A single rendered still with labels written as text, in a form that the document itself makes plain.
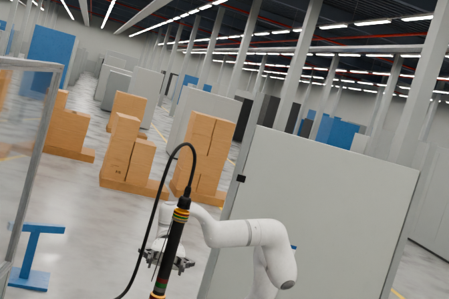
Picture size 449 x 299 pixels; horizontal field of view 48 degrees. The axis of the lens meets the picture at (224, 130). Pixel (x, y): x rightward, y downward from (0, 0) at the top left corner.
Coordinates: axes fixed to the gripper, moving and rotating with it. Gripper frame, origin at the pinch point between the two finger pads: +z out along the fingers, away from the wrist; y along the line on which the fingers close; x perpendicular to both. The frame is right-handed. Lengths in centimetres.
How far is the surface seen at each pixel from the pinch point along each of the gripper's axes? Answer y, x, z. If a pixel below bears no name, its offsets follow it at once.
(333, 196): -100, 3, -179
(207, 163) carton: -67, -93, -813
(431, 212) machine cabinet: -582, -86, -933
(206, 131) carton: -49, -35, -809
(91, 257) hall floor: 57, -166, -411
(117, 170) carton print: 85, -135, -740
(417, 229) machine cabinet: -577, -135, -956
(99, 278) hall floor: 40, -166, -364
